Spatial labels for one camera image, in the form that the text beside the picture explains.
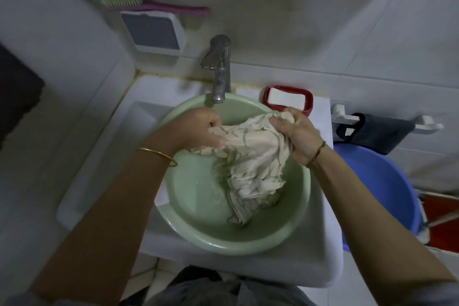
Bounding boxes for green and pink scrub brush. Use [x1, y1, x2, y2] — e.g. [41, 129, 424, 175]
[100, 0, 210, 18]

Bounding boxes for red soap dish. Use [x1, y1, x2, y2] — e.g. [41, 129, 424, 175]
[262, 85, 314, 118]

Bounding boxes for white wall box grey ribbed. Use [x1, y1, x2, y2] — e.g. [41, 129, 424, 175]
[119, 11, 187, 56]

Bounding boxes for light green plastic basin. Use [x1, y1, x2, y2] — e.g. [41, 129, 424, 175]
[154, 92, 312, 256]

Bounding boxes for gold bangle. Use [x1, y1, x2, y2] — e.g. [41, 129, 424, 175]
[137, 147, 179, 168]

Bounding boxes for thin cord bracelet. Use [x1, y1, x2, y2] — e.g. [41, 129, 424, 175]
[306, 141, 327, 168]

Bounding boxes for person's right forearm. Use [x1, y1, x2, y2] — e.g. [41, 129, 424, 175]
[308, 144, 458, 306]

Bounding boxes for dark purple towel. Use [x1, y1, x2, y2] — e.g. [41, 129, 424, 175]
[0, 43, 45, 151]

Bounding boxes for dark grey cloth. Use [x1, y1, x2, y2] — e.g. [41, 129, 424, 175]
[335, 112, 416, 156]

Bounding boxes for person's left hand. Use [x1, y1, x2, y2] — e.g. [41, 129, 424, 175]
[166, 107, 227, 154]

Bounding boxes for person's left forearm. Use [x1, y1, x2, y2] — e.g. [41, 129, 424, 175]
[30, 126, 178, 306]

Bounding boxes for metal faucet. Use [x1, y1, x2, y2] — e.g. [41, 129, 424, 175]
[200, 34, 232, 104]

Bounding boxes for white soap bar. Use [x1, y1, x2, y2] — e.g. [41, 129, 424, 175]
[268, 87, 306, 110]

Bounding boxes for red bucket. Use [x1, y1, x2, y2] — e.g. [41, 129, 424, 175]
[415, 191, 459, 252]

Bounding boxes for cream leaf-patterned clothes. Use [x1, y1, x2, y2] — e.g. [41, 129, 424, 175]
[188, 111, 296, 226]

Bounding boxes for blue plastic basin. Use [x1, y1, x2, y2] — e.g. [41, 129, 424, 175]
[332, 142, 423, 253]

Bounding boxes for person's right hand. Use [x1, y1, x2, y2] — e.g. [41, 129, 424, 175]
[269, 107, 325, 167]

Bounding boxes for white ceramic sink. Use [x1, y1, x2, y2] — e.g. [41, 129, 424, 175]
[56, 75, 344, 288]

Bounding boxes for person's grey patterned shirt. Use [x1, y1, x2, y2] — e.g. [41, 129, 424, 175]
[0, 266, 459, 306]

